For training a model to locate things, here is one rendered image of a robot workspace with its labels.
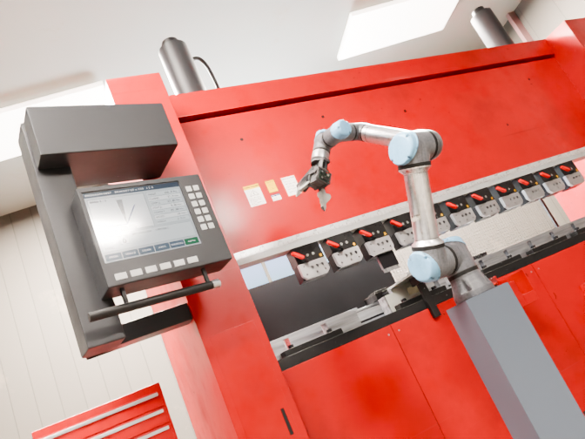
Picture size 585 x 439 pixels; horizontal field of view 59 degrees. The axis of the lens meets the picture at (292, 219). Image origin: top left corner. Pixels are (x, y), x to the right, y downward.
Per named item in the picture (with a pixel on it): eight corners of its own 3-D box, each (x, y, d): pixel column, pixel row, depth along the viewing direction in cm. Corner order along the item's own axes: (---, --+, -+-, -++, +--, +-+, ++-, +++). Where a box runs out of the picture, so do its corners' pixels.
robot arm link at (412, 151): (460, 276, 187) (435, 125, 185) (434, 286, 178) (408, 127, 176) (433, 276, 196) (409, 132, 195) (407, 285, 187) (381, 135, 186)
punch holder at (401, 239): (403, 245, 272) (388, 218, 277) (395, 251, 279) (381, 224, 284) (424, 238, 279) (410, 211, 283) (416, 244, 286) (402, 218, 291)
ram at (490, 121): (224, 270, 236) (165, 125, 259) (220, 276, 242) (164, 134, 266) (616, 145, 367) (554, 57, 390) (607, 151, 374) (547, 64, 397)
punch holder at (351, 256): (339, 267, 255) (326, 238, 259) (333, 273, 262) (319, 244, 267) (364, 259, 261) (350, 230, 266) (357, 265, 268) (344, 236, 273)
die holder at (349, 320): (272, 364, 225) (264, 343, 228) (268, 367, 230) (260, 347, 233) (365, 325, 247) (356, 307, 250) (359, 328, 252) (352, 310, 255)
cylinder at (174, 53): (184, 101, 275) (156, 33, 289) (179, 127, 295) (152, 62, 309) (239, 92, 289) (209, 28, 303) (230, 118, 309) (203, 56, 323)
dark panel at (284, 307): (242, 379, 271) (212, 301, 284) (241, 379, 273) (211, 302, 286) (408, 308, 321) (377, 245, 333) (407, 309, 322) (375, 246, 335)
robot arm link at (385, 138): (458, 130, 191) (361, 116, 227) (440, 131, 184) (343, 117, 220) (454, 161, 194) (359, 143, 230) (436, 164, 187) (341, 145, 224)
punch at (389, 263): (385, 272, 266) (377, 255, 268) (383, 273, 267) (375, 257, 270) (400, 266, 270) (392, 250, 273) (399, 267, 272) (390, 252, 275)
